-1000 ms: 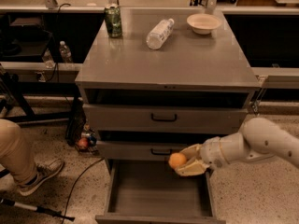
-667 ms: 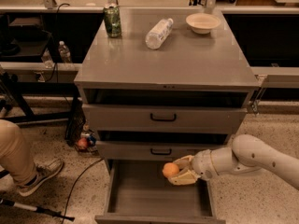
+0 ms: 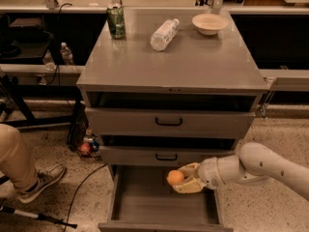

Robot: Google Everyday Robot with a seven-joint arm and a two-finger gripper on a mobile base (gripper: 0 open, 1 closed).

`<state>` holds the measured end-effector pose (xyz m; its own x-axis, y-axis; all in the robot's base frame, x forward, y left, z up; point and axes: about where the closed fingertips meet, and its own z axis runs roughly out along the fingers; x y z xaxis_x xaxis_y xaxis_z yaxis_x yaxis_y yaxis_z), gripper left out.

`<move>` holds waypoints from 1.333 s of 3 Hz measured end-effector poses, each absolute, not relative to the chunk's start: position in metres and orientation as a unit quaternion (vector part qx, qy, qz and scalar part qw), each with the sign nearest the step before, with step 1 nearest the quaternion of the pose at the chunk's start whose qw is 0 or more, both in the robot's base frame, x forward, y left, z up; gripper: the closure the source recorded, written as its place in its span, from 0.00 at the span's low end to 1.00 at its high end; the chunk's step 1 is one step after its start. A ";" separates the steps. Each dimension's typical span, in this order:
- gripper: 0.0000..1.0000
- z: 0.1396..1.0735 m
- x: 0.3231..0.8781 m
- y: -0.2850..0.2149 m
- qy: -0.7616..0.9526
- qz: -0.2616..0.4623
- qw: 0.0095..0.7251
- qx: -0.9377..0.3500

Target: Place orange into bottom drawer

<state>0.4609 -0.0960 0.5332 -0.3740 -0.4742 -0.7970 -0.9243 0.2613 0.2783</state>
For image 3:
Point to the grey middle drawer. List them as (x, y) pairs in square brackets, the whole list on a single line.
[(145, 156)]

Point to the orange fruit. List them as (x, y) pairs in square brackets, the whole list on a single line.
[(175, 177)]

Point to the black wire basket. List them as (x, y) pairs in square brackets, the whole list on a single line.
[(78, 127)]

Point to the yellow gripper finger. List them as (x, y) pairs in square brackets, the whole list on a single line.
[(189, 185), (190, 169)]

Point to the grey drawer cabinet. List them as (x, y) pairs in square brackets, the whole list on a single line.
[(193, 73)]

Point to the person leg beige trousers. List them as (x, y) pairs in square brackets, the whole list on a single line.
[(16, 161)]

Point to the clear plastic water bottle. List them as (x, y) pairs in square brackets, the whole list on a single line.
[(164, 34)]

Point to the red apple on floor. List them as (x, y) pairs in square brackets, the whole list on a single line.
[(85, 149)]

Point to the grey sneaker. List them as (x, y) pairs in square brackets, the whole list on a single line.
[(46, 179)]

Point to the black and white rod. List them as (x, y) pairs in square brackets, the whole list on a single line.
[(13, 211)]

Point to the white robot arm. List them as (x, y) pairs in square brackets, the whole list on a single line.
[(255, 164)]

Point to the grey bottom drawer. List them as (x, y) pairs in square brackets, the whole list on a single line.
[(142, 201)]

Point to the grey top drawer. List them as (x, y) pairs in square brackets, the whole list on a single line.
[(169, 123)]

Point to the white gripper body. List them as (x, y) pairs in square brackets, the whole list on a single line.
[(208, 172)]

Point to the small water bottle on shelf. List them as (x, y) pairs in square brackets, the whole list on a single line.
[(66, 54)]

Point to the green soda can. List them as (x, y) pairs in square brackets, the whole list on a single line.
[(116, 21)]

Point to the white bowl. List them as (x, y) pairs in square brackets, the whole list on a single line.
[(209, 24)]

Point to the grey drawer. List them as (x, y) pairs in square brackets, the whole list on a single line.
[(145, 156), (169, 123), (142, 201)]

